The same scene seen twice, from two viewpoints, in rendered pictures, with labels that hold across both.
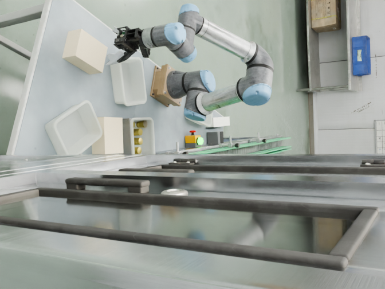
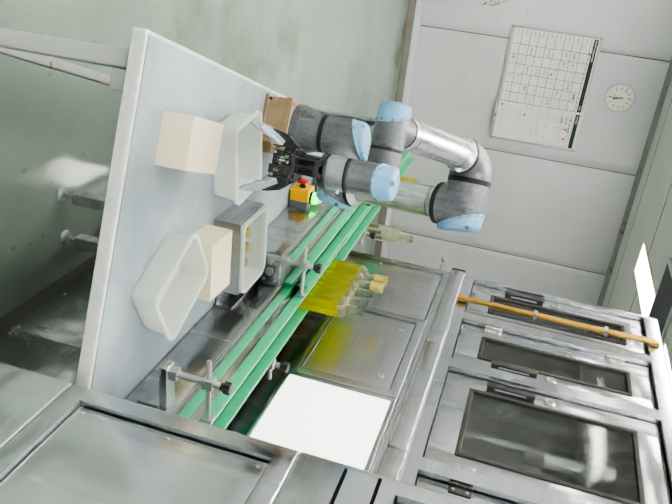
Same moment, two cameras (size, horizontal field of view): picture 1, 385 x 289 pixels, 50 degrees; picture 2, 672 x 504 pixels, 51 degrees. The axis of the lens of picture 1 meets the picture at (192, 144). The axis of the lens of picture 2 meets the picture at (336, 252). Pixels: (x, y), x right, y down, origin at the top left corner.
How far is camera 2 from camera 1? 1.00 m
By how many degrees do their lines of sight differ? 28
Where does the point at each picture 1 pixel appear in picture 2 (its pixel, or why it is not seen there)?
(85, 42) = (198, 136)
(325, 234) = not seen: outside the picture
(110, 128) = (218, 257)
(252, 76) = (461, 199)
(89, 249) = not seen: outside the picture
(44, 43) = (133, 154)
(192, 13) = (404, 124)
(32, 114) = (117, 287)
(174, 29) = (389, 187)
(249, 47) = (467, 155)
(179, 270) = not seen: outside the picture
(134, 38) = (306, 170)
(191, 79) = (335, 138)
